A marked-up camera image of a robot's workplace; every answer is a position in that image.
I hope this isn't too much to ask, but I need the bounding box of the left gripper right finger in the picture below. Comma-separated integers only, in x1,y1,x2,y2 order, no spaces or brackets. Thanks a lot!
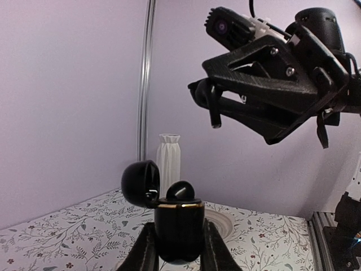
200,219,242,271

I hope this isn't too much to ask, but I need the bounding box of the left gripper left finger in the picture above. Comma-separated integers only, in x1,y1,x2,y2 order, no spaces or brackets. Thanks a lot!
116,222,159,271

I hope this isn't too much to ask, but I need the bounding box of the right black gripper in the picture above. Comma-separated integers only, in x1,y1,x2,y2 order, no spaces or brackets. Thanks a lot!
187,25,349,145

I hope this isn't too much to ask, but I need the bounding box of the black gold-trim charging case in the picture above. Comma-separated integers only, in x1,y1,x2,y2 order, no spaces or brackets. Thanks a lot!
121,160,205,264

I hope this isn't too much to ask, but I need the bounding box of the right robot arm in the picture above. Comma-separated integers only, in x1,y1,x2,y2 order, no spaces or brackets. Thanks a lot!
188,7,360,148

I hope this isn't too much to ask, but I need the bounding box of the swirl patterned plate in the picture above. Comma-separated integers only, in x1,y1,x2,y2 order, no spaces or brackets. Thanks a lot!
205,209,235,242

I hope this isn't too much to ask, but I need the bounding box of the white ribbed vase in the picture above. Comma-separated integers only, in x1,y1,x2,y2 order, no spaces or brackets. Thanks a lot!
156,134,181,198

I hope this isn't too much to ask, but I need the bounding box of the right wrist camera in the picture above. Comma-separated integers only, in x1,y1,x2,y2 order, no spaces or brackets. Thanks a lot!
205,7,277,51

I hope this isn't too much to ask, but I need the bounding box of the aluminium front rail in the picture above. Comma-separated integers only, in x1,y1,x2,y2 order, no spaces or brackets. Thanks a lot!
310,210,361,271

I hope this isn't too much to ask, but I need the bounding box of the right aluminium post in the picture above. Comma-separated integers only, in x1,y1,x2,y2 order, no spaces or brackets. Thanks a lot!
137,0,157,161

